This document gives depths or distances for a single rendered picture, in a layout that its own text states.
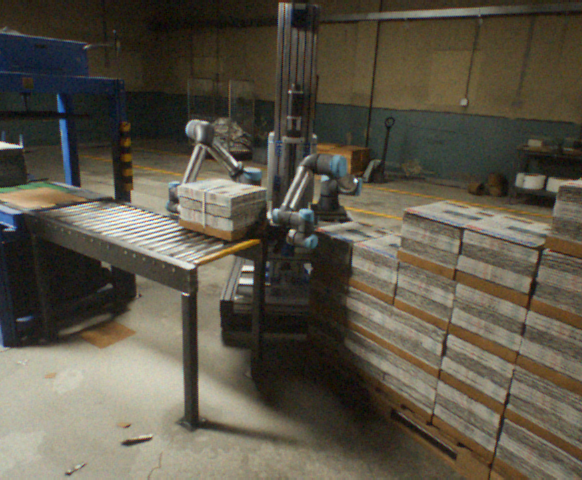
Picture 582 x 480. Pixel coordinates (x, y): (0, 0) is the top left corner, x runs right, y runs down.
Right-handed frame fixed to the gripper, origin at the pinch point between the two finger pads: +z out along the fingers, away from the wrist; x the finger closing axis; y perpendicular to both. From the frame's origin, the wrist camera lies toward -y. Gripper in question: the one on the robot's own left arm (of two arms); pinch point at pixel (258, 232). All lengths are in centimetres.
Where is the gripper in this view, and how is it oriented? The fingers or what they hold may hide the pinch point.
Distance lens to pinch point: 249.5
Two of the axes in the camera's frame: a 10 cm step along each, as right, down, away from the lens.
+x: -5.6, 2.3, -8.0
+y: 0.5, -9.5, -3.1
